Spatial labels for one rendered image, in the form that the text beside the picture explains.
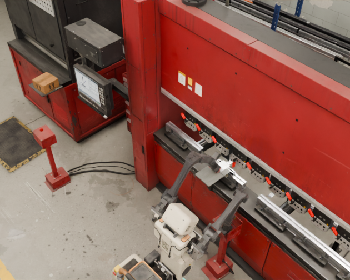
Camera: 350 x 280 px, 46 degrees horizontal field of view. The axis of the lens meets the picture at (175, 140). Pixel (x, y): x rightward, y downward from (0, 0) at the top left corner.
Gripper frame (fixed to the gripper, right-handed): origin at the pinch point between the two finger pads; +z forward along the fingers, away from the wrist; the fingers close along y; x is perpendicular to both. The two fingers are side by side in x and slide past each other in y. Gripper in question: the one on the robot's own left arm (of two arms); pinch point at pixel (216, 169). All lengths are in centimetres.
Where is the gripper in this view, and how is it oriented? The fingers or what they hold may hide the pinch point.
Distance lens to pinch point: 365.0
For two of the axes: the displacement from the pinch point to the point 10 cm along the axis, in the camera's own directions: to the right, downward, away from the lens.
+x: -6.7, 7.3, -0.9
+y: -6.6, -5.4, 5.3
